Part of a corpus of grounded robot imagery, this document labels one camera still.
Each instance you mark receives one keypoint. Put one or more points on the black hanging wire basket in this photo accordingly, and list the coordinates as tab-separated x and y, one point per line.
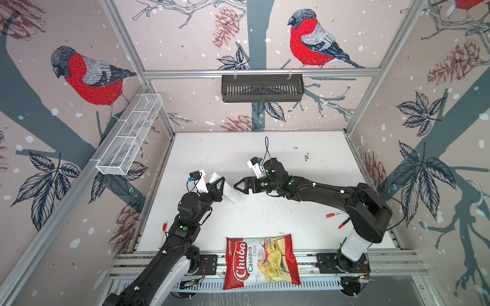
262	88

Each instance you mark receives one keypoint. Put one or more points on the white mesh wire basket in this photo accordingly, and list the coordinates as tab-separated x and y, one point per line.
124	147

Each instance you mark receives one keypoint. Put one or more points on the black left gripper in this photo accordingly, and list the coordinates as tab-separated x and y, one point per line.
212	187

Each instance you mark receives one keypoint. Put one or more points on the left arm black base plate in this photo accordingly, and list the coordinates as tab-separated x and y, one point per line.
207	265

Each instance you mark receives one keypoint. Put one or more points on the red marker pen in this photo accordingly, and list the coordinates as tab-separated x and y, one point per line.
344	223
331	215

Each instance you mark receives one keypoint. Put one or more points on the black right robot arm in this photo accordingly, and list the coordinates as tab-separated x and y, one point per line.
365	207

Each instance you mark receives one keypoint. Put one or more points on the red Chuba cassava chips bag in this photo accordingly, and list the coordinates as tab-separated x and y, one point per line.
258	261

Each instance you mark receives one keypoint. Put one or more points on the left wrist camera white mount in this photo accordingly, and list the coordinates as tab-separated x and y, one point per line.
197	181

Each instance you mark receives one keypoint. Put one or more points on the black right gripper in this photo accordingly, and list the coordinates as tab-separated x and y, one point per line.
256	186

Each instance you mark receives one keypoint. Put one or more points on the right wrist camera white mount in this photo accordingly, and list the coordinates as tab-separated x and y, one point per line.
256	165

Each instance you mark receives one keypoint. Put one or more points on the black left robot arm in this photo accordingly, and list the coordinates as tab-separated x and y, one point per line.
178	256

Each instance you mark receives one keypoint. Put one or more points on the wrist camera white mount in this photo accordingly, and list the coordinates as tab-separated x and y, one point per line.
197	181
256	165

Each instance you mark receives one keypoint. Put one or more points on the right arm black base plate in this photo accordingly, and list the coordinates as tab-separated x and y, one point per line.
337	263

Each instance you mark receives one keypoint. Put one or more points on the white remote control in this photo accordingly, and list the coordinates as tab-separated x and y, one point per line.
229	192

